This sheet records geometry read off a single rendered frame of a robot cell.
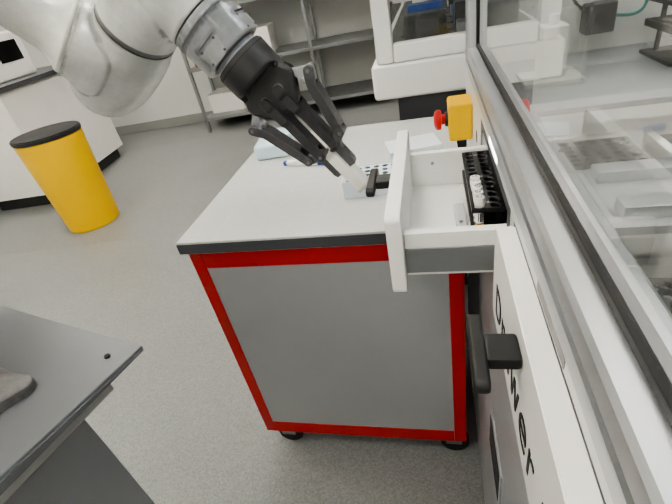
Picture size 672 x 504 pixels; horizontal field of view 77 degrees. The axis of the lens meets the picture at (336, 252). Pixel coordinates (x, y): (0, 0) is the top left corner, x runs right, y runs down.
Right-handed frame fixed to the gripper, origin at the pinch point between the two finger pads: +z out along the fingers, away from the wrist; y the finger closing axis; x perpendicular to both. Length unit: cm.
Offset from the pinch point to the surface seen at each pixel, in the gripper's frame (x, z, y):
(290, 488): 0, 58, -79
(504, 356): -32.6, 10.8, 12.3
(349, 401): 11, 49, -50
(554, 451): -40.7, 10.2, 14.4
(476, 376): -34.5, 9.6, 10.6
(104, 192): 171, -59, -211
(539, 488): -39.9, 14.8, 11.0
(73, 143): 166, -88, -189
